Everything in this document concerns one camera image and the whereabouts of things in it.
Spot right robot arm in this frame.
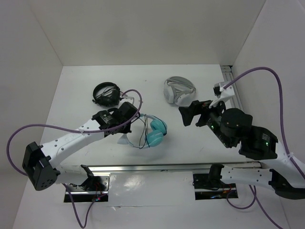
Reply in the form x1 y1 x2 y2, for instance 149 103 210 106
179 101 305 200

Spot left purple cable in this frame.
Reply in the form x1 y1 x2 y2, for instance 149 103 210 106
6 89 143 229

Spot white grey headphones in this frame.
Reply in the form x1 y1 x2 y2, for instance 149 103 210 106
163 76 196 106

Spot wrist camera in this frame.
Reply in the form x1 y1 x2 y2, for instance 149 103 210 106
118 91 143 107
209 81 235 108

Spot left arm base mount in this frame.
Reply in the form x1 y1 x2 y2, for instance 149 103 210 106
65 165 110 203

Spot teal cat-ear headphones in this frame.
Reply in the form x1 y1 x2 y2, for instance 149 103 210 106
117 114 168 149

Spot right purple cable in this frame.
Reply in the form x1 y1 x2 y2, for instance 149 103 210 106
224 67 305 229

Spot purple cable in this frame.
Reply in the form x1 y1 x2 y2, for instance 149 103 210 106
224 67 305 229
6 89 143 229

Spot black headphones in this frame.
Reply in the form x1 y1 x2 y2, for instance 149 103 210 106
92 82 121 107

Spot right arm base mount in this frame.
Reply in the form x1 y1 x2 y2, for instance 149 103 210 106
191 164 238 200

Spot aluminium rail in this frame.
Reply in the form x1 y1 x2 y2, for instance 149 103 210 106
81 161 263 174
220 65 243 110

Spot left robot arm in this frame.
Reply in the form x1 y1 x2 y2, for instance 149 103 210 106
22 102 138 191

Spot black headphone cable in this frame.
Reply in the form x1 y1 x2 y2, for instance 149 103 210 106
138 115 165 149

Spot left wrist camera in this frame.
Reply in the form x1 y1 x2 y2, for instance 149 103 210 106
118 91 143 107

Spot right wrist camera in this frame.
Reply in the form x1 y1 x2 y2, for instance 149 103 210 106
209 81 235 108

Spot aluminium front rail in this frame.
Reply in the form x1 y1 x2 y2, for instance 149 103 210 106
81 161 263 174

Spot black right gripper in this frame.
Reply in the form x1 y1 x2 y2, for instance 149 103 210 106
176 95 230 147

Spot aluminium right rail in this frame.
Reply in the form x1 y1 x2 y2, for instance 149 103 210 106
220 65 243 110

